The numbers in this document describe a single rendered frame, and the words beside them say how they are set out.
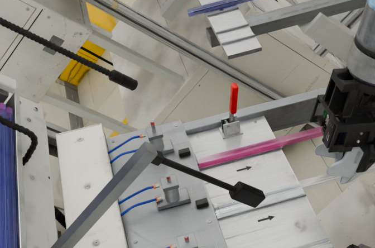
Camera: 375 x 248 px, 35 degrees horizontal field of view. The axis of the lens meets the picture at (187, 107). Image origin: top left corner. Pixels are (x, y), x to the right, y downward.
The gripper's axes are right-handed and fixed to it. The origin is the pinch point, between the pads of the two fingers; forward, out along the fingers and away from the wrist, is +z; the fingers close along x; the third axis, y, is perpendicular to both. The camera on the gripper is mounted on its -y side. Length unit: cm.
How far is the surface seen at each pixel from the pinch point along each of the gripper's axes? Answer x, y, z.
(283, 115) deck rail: -19.0, 2.6, 3.7
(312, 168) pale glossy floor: -83, -54, 89
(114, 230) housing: 4.0, 38.0, 2.2
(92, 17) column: -288, 4, 142
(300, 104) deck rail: -19.0, -0.3, 1.1
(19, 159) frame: -5, 50, -5
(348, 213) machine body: -15.6, -17.9, 31.0
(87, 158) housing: -11.4, 40.0, 2.6
